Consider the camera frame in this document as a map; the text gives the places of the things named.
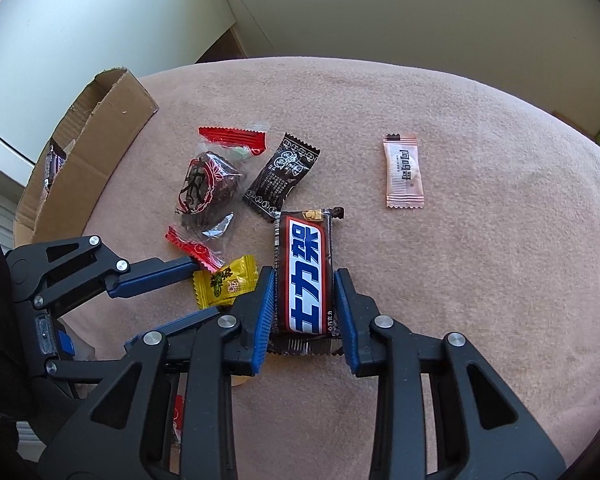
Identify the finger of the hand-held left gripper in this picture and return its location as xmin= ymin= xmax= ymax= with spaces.
xmin=5 ymin=234 xmax=202 ymax=312
xmin=45 ymin=307 xmax=222 ymax=387

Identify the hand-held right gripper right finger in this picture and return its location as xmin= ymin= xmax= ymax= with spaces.
xmin=332 ymin=267 xmax=566 ymax=480

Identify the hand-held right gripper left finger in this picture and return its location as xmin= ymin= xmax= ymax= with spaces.
xmin=39 ymin=266 xmax=277 ymax=480

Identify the yellow candy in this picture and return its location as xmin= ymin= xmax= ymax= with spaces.
xmin=192 ymin=255 xmax=258 ymax=310

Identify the chocolate bar with blue label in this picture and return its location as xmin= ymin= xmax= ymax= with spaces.
xmin=269 ymin=206 xmax=346 ymax=357

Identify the dark snack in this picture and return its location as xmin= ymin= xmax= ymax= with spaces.
xmin=165 ymin=126 xmax=270 ymax=273
xmin=43 ymin=143 xmax=67 ymax=192

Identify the black patterned candy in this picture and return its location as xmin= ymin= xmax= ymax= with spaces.
xmin=242 ymin=132 xmax=323 ymax=223

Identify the clear packet with green contents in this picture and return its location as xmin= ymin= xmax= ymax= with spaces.
xmin=227 ymin=120 xmax=272 ymax=163

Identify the cardboard box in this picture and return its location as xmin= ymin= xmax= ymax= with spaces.
xmin=12 ymin=67 xmax=159 ymax=247

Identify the small pink packet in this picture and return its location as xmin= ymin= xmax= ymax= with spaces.
xmin=381 ymin=131 xmax=426 ymax=210

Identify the white cabinet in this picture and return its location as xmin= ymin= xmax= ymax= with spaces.
xmin=0 ymin=0 xmax=242 ymax=166

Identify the white cable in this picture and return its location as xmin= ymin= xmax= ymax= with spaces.
xmin=219 ymin=0 xmax=277 ymax=59

